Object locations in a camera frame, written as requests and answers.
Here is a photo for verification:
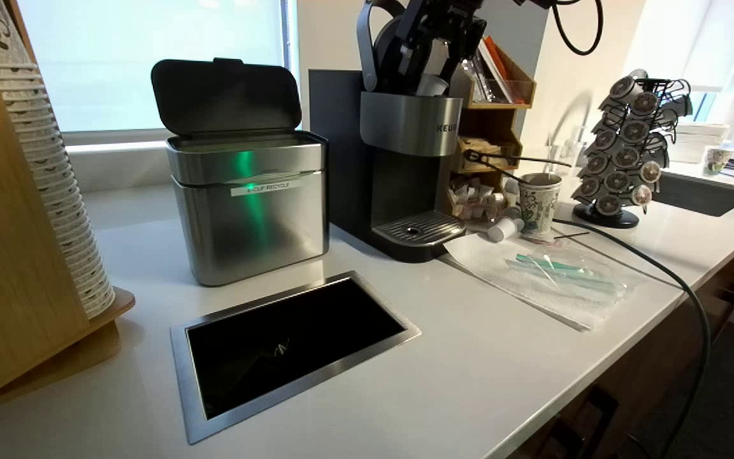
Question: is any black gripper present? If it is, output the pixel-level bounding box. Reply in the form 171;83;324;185
386;0;487;93

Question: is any black silver coffee maker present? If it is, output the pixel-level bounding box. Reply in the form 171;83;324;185
309;0;464;263

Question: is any wooden condiment organizer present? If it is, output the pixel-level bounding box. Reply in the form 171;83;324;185
446;35;533;225

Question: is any patterned paper cup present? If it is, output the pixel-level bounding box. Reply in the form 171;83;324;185
520;173;560;243

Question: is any silver lidded trash bin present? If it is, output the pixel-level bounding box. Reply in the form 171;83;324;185
151;58;327;285

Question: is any white creamer cup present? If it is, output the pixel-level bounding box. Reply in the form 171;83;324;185
487;220;516;243

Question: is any clear plastic bag of stirrers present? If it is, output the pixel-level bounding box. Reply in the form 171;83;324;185
446;234;635;332

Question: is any countertop sink basin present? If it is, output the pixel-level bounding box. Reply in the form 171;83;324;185
655;173;734;217

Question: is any stack of paper cups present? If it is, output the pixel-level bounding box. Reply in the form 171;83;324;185
0;0;115;319

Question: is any wooden cup dispenser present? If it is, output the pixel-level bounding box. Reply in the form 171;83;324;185
0;97;134;403

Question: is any dark power cable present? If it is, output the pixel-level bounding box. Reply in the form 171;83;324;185
553;213;717;459

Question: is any black wire pod carousel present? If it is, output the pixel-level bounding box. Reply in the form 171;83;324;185
571;69;694;229

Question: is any countertop trash chute frame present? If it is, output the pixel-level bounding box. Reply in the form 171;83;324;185
171;272;421;444

